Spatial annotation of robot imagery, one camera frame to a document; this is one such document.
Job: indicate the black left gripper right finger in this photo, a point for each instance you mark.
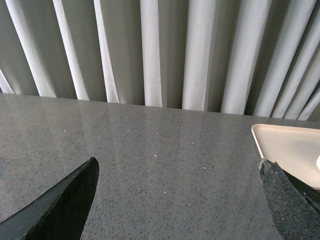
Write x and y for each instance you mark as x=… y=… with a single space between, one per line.
x=294 y=205

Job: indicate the white mug black handle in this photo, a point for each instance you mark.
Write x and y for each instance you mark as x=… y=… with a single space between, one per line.
x=318 y=162

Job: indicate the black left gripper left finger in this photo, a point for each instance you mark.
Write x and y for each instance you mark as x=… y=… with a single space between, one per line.
x=58 y=214

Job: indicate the cream rectangular tray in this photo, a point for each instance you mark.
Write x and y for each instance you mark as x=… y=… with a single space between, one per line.
x=294 y=149

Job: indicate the white pleated curtain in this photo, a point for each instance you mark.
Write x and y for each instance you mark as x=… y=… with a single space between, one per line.
x=244 y=57

